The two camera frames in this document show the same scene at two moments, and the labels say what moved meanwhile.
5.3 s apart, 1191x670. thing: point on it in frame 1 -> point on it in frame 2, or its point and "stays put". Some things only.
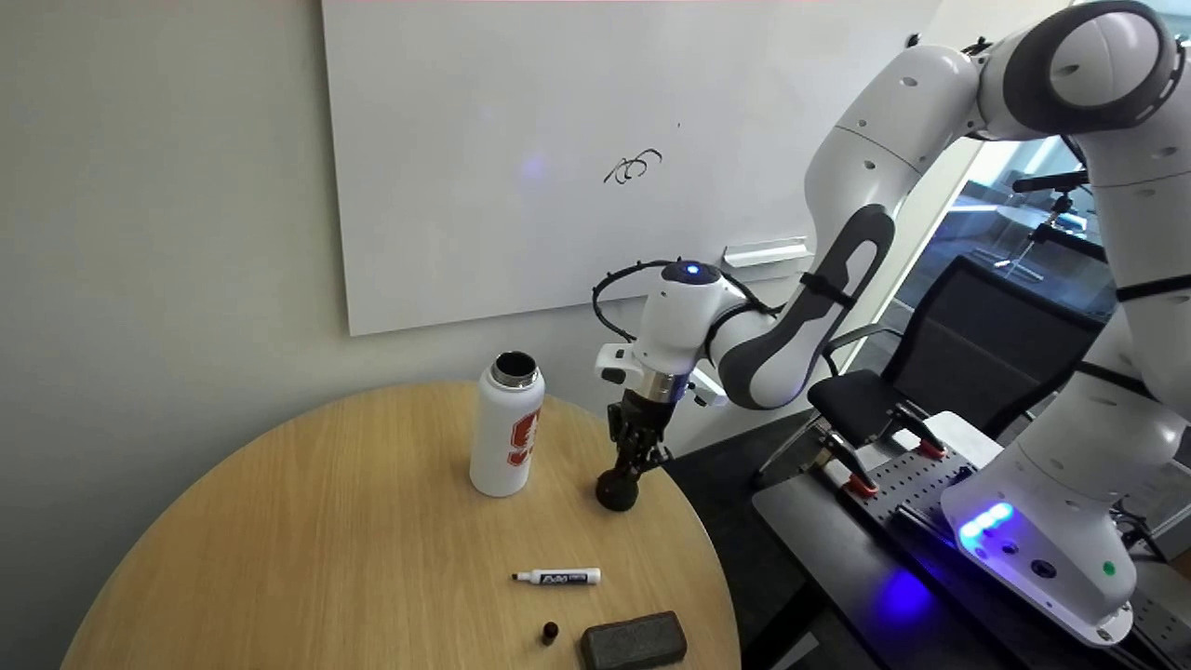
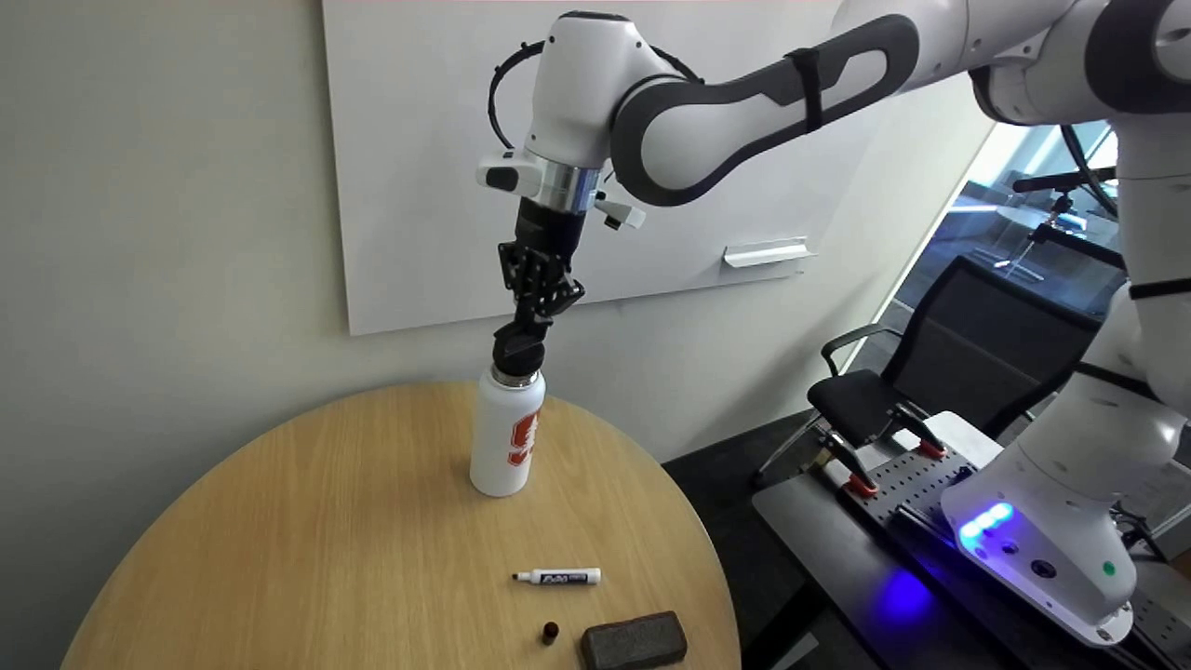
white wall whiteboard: (501, 158) stays put
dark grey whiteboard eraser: (645, 642) stays put
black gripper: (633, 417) -> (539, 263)
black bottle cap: (614, 494) -> (519, 352)
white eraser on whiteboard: (759, 254) stays put
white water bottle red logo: (505, 423) stays put
